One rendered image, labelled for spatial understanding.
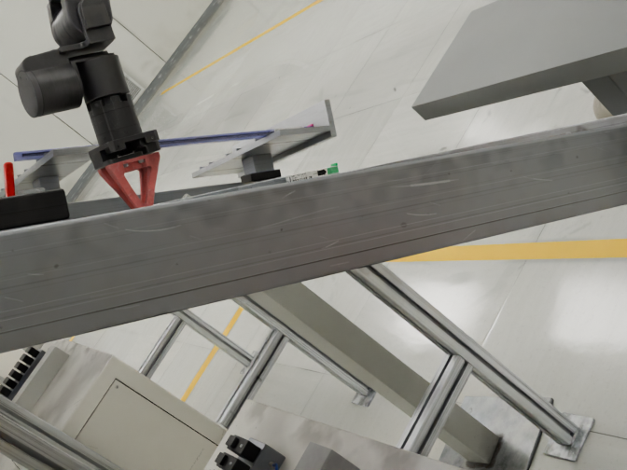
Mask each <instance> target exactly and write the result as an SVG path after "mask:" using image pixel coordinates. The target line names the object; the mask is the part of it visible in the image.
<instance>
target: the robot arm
mask: <svg viewBox="0 0 627 470"><path fill-rule="evenodd" d="M47 9H48V14H49V24H50V29H51V33H52V36H53V38H54V40H55V42H56V43H57V44H58V45H59V47H58V48H57V49H53V50H50V51H47V52H43V53H39V54H36V55H33V56H31V55H30V56H29V57H26V58H25V59H24V60H23V61H22V62H21V64H20V65H19V66H18V67H17V68H16V70H15V76H16V78H17V81H18V90H19V95H20V98H21V102H22V105H23V107H24V109H25V111H26V112H27V114H28V115H29V116H30V117H31V118H38V117H43V116H46V115H51V114H55V113H59V112H63V111H67V110H72V109H76V108H79V107H80V106H81V105H82V100H83V98H84V101H85V104H86V106H87V109H88V112H89V115H90V118H91V124H92V127H93V129H94V132H95V135H96V138H97V141H98V144H99V146H98V147H96V148H94V149H93V150H91V151H89V155H90V158H91V161H92V163H93V166H94V169H95V170H98V169H100V170H98V173H99V174H100V176H101V177H102V178H103V179H104V180H105V181H106V182H107V183H108V184H109V185H110V186H111V187H112V188H113V189H114V190H115V191H116V192H117V193H118V195H119V196H120V197H121V198H122V199H123V200H124V201H125V202H126V203H127V205H128V206H129V207H130V208H131V209H135V208H141V207H147V206H152V205H154V196H155V186H156V181H157V175H158V168H159V163H160V152H156V151H159V150H160V143H159V139H160V137H159V135H158V132H157V130H152V131H146V132H142V129H141V126H140V122H139V119H138V116H137V114H136V111H135V108H134V105H133V101H132V96H131V94H130V93H129V92H130V91H129V88H128V84H127V81H126V78H125V75H124V73H123V70H122V67H121V63H120V60H119V57H118V55H116V54H114V52H113V53H108V52H107V50H106V51H104V50H105V49H106V48H107V47H108V46H109V45H110V44H111V43H112V42H113V41H114V40H115V39H116V37H115V35H114V32H113V29H112V26H111V25H112V21H113V15H112V9H111V5H110V0H49V3H48V4H47ZM133 152H134V153H133ZM153 152H155V153H153ZM151 153H152V154H151ZM125 155H126V156H125ZM118 157H119V158H118ZM102 168H103V169H102ZM135 170H137V171H139V175H140V191H141V200H140V199H139V198H138V196H137V195H136V193H135V192H134V190H133V189H132V187H131V185H130V183H129V182H128V180H127V179H126V177H125V175H124V174H125V173H128V172H132V171H135Z"/></svg>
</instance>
